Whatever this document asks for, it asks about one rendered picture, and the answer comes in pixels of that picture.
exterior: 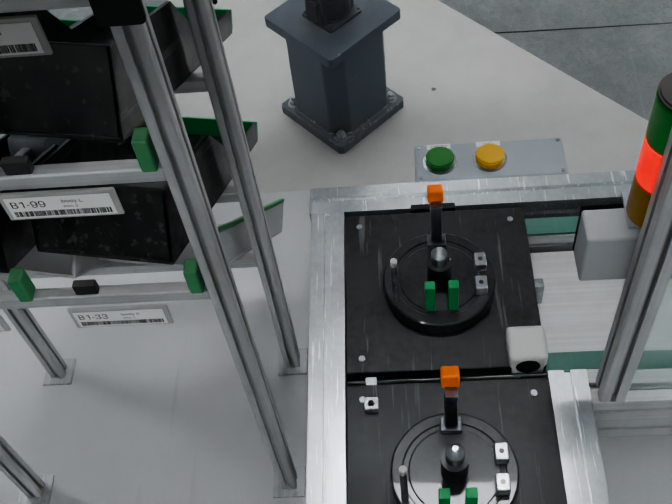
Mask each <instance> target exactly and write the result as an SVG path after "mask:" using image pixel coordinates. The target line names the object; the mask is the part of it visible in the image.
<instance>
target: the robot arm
mask: <svg viewBox="0 0 672 504"><path fill-rule="evenodd" d="M305 6H306V9H305V10H304V11H302V16H303V17H305V18H307V19H308V20H309V21H311V22H312V23H314V24H316V25H317V26H319V27H321V28H322V29H324V30H325V31H327V32H328V33H334V32H335V31H336V30H338V29H339V28H340V27H342V26H343V25H345V24H346V23H347V22H349V21H350V20H352V19H353V18H354V17H356V16H357V15H358V14H360V13H361V12H362V10H361V8H360V7H359V6H357V5H355V4H354V0H305Z"/></svg>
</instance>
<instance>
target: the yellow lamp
mask: <svg viewBox="0 0 672 504"><path fill-rule="evenodd" d="M650 198H651V193H649V192H647V191H646V190H644V189H643V188H642V187H641V186H640V184H639V183H638V181H637V179H636V175H635V174H634V178H633V181H632V185H631V189H630V193H629V196H628V200H627V204H626V212H627V215H628V217H629V218H630V220H631V221H632V222H633V223H634V224H635V225H637V226H638V227H640V228H642V225H643V221H644V218H645V215H646V211H647V208H648V205H649V201H650Z"/></svg>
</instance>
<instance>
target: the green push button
mask: <svg viewBox="0 0 672 504"><path fill-rule="evenodd" d="M453 164H454V154H453V152H452V151H451V150H450V149H448V148H446V147H434V148H432V149H430V150H429V151H428V152H427V154H426V165H427V167H428V168H429V169H431V170H433V171H436V172H444V171H447V170H449V169H450V168H451V167H452V166H453Z"/></svg>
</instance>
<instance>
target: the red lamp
mask: <svg viewBox="0 0 672 504"><path fill-rule="evenodd" d="M662 157H663V156H662V155H660V154H658V153H657V152H655V151H654V150H653V149H652V148H651V147H650V145H649V144H648V142H647V140H646V133H645V137H644V140H643V144H642V148H641V152H640V155H639V159H638V163H637V167H636V171H635V175H636V179H637V181H638V183H639V184H640V186H641V187H642V188H643V189H644V190H646V191H647V192H649V193H651V194H652V191H653V188H654V185H655V181H656V178H657V175H658V171H659V168H660V165H661V161H662Z"/></svg>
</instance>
